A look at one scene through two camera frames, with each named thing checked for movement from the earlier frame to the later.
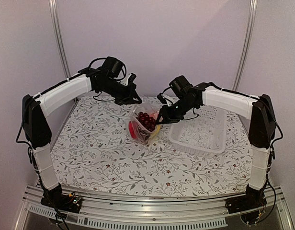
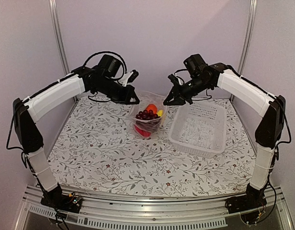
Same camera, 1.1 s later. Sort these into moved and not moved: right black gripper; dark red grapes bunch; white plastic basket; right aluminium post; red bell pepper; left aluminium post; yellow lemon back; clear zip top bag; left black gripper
Moved: clear zip top bag; red bell pepper; yellow lemon back; right black gripper; dark red grapes bunch
Not moved: right aluminium post; white plastic basket; left aluminium post; left black gripper
